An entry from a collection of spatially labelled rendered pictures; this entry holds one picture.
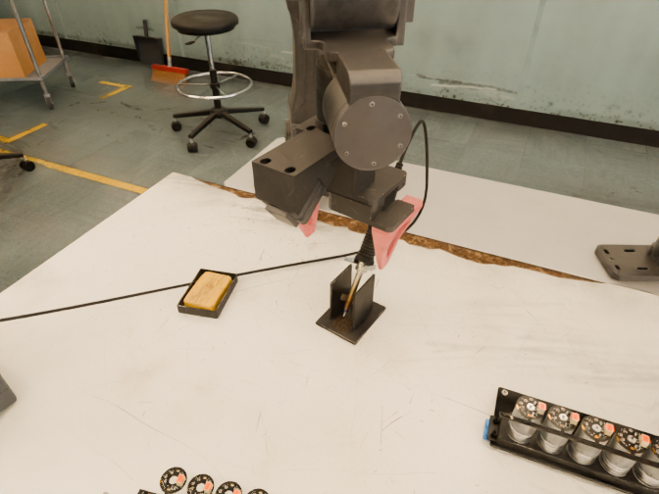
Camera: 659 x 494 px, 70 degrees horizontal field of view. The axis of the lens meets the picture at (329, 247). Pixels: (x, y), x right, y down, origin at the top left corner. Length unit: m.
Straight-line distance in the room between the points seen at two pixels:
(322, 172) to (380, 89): 0.09
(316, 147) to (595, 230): 0.57
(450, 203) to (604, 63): 2.29
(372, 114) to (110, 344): 0.44
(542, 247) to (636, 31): 2.32
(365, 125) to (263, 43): 3.27
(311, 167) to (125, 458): 0.34
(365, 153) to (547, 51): 2.73
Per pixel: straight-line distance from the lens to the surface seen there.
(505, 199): 0.89
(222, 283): 0.66
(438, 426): 0.54
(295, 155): 0.39
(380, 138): 0.35
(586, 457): 0.53
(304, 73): 0.71
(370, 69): 0.34
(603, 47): 3.04
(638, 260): 0.82
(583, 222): 0.88
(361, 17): 0.39
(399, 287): 0.67
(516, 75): 3.09
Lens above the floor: 1.20
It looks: 38 degrees down
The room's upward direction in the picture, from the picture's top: straight up
